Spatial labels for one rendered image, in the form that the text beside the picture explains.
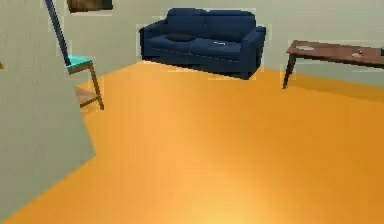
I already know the black cushion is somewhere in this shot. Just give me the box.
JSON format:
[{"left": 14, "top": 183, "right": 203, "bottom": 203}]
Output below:
[{"left": 164, "top": 33, "right": 195, "bottom": 43}]

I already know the dark blue sofa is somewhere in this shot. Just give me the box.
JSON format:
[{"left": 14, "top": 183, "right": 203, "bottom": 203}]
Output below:
[{"left": 138, "top": 7, "right": 267, "bottom": 80}]

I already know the teal topped wooden side table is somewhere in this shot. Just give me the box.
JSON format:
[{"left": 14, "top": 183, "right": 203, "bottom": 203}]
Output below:
[{"left": 65, "top": 54, "right": 105, "bottom": 111}]

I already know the dark brown wooden table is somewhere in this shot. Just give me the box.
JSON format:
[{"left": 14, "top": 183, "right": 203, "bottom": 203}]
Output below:
[{"left": 282, "top": 39, "right": 384, "bottom": 90}]

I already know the dark blue floor lamp pole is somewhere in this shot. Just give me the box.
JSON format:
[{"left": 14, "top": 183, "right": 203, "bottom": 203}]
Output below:
[{"left": 44, "top": 0, "right": 73, "bottom": 67}]

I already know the brown framed wall picture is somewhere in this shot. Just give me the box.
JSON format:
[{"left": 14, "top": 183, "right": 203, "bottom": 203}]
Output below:
[{"left": 66, "top": 0, "right": 114, "bottom": 14}]

